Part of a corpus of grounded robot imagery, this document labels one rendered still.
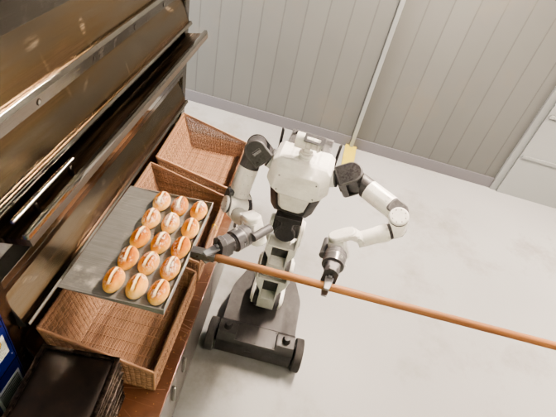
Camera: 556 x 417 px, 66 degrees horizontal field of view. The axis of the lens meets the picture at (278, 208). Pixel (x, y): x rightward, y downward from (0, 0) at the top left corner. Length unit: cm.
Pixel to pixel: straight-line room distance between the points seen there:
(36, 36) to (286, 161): 97
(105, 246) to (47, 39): 70
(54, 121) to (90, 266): 51
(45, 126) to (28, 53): 26
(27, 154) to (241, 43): 324
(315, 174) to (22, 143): 106
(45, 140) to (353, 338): 222
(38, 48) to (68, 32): 16
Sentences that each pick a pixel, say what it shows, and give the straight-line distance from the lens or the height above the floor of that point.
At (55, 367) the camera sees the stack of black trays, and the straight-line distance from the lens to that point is 178.
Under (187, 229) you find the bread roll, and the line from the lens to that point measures 167.
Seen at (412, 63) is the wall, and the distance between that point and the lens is 437.
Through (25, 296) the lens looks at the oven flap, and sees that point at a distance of 184.
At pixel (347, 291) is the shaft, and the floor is 123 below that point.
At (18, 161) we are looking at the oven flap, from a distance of 155.
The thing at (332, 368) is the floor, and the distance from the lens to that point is 289.
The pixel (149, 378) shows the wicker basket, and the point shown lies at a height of 68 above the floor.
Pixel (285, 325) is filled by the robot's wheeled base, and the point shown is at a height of 17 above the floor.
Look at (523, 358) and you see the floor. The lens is 362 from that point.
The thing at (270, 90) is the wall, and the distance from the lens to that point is 463.
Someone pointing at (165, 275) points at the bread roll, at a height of 123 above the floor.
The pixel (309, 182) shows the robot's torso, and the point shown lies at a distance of 181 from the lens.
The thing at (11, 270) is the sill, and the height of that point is 117.
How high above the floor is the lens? 244
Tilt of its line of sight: 41 degrees down
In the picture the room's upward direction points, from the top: 14 degrees clockwise
